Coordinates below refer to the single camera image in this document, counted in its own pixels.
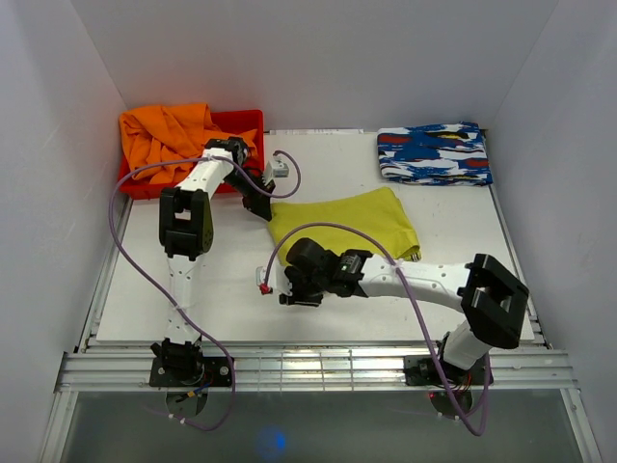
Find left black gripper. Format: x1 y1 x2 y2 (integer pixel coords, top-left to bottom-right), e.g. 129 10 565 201
223 170 276 222

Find yellow-green trousers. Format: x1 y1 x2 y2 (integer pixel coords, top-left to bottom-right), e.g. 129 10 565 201
268 187 421 261

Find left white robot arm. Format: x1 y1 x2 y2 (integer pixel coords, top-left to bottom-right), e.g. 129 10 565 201
152 137 275 386

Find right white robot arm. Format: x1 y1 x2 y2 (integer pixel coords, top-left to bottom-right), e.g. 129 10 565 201
269 238 529 385

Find orange trousers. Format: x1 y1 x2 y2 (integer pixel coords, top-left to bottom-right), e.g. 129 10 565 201
119 102 257 185

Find folded blue patterned trousers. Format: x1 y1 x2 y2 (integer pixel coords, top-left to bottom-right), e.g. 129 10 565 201
376 122 493 186

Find red plastic bin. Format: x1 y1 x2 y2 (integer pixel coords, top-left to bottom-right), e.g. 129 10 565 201
119 110 264 200

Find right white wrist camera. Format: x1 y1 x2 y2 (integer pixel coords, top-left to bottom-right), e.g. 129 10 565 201
255 263 291 296

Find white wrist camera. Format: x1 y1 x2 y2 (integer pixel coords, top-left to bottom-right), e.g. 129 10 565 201
262 159 289 184
255 263 291 296

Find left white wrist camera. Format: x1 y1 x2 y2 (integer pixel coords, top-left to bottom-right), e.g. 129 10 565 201
262 159 289 184

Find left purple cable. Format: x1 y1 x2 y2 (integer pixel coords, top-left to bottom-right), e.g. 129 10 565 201
109 149 303 432

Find purple cable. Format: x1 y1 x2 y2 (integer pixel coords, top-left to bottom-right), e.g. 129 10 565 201
262 221 494 437
109 149 303 432

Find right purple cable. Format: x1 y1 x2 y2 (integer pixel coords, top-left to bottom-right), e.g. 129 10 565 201
262 221 494 437

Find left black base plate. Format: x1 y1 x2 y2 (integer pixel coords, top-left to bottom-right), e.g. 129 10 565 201
148 356 232 389

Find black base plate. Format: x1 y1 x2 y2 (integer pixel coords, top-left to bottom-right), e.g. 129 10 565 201
403 356 494 388
148 356 232 389

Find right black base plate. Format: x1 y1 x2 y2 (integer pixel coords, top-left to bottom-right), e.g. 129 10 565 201
403 356 494 388

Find aluminium frame rail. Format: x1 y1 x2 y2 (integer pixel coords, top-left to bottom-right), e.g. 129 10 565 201
55 345 578 393

